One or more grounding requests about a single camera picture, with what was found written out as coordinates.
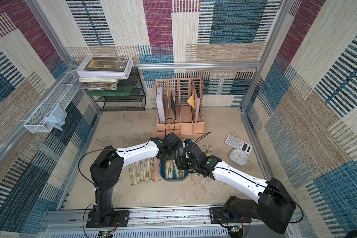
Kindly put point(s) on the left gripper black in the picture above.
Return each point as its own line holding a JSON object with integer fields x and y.
{"x": 173, "y": 151}

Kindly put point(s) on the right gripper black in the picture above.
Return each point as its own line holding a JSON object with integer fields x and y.
{"x": 184, "y": 162}

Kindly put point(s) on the chopsticks green label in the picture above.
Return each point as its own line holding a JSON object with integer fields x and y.
{"x": 205, "y": 149}

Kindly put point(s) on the teal plastic storage box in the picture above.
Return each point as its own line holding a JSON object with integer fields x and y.
{"x": 169, "y": 171}

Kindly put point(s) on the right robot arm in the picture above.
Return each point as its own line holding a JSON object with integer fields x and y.
{"x": 268, "y": 200}

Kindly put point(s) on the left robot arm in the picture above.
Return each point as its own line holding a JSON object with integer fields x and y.
{"x": 106, "y": 171}

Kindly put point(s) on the white box in organizer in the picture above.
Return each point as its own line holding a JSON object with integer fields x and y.
{"x": 160, "y": 103}

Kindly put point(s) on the pink desktop file organizer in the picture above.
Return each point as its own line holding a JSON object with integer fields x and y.
{"x": 179, "y": 114}

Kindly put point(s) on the white round alarm clock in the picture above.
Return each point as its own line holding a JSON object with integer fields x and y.
{"x": 238, "y": 156}

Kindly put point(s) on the yellow paper in organizer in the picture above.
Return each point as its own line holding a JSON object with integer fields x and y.
{"x": 191, "y": 101}

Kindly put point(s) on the white calculator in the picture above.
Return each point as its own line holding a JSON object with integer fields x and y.
{"x": 238, "y": 144}

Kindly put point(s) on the pink folder in organizer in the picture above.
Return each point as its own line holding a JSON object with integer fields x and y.
{"x": 197, "y": 99}

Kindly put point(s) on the green folder on shelf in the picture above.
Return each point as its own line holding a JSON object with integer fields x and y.
{"x": 109, "y": 93}

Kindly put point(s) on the stack of colourful magazines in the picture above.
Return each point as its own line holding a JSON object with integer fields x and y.
{"x": 97, "y": 83}

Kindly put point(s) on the large white book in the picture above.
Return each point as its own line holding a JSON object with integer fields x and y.
{"x": 105, "y": 67}

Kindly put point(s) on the crumpled white tissue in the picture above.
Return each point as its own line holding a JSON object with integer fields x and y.
{"x": 56, "y": 118}

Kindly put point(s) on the black wire mesh shelf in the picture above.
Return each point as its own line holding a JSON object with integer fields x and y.
{"x": 129, "y": 95}

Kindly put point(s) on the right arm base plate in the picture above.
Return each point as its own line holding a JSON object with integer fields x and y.
{"x": 217, "y": 214}

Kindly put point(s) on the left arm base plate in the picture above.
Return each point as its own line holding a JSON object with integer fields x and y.
{"x": 111, "y": 220}

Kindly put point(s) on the white wire wall basket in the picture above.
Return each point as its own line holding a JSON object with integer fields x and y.
{"x": 59, "y": 97}

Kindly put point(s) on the aluminium front rail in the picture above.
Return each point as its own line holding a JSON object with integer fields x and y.
{"x": 138, "y": 217}

